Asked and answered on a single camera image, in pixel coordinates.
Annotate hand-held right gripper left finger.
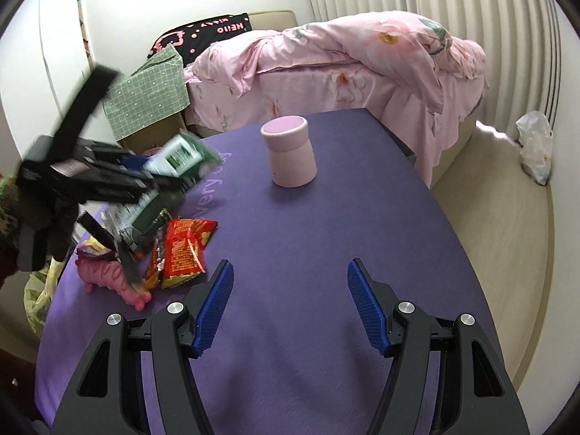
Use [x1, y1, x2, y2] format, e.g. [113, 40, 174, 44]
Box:
[54, 259, 235, 435]

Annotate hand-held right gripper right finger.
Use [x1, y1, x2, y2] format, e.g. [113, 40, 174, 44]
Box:
[347, 258, 531, 435]

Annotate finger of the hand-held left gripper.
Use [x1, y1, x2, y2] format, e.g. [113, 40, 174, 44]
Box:
[129, 173, 198, 204]
[115, 152, 152, 174]

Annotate green and white packet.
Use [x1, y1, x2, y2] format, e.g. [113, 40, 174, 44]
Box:
[106, 133, 225, 248]

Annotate red snack packet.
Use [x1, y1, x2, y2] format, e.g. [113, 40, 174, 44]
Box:
[145, 217, 219, 291]

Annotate pink caterpillar toy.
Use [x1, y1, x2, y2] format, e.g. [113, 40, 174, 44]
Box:
[77, 254, 152, 311]

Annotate trash bin with yellow bag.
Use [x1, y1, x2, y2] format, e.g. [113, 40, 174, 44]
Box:
[22, 258, 64, 332]

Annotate person's left hand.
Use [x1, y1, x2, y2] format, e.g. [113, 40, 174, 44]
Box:
[0, 174, 80, 277]

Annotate wooden bedside table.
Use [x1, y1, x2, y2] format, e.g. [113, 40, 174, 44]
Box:
[120, 109, 191, 157]

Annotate green checked cloth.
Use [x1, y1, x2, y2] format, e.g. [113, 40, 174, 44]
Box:
[103, 45, 191, 141]

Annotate purple table mat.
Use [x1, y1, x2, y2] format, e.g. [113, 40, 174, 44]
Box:
[34, 109, 497, 435]

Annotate pink cup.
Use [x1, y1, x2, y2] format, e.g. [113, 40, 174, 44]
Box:
[260, 116, 316, 189]

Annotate black pillow with pink print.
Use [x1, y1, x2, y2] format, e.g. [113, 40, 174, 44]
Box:
[152, 13, 252, 66]

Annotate bed with floral sheet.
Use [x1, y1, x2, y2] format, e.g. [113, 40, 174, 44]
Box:
[183, 61, 490, 191]

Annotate beige headboard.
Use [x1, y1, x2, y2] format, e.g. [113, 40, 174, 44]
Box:
[247, 9, 300, 32]

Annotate white plastic bag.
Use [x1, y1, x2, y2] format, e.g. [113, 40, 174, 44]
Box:
[515, 110, 554, 186]

